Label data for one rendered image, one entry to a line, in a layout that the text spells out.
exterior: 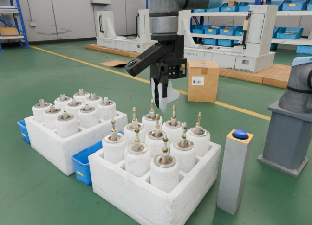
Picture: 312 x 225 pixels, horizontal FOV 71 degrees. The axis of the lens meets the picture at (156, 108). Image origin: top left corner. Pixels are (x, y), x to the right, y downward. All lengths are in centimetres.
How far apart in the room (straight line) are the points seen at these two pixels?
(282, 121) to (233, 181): 42
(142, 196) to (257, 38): 233
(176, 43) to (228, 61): 231
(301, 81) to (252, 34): 177
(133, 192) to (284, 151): 73
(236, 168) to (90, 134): 67
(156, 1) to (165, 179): 50
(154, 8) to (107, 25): 452
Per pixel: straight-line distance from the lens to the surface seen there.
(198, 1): 61
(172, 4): 57
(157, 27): 57
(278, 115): 114
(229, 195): 89
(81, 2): 734
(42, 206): 103
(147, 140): 85
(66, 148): 106
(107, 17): 515
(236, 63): 284
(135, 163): 77
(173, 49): 61
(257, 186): 110
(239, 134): 77
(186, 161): 80
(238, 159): 79
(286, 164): 122
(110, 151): 84
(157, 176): 72
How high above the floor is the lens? 68
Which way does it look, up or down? 23 degrees down
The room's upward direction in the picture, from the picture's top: straight up
